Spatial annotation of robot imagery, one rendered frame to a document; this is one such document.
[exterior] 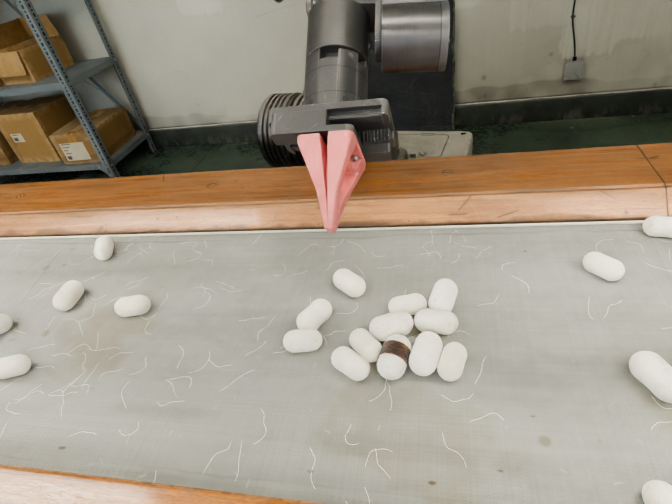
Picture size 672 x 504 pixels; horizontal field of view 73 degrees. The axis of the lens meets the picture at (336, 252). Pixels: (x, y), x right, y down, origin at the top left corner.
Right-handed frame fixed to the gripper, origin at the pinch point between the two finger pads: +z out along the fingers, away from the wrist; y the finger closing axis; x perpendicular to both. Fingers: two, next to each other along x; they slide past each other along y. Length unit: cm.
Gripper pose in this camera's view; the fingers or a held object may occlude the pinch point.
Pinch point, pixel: (330, 221)
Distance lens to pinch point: 38.2
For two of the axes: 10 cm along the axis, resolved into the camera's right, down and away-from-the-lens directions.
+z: -0.4, 9.8, -2.0
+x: 2.3, 2.0, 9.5
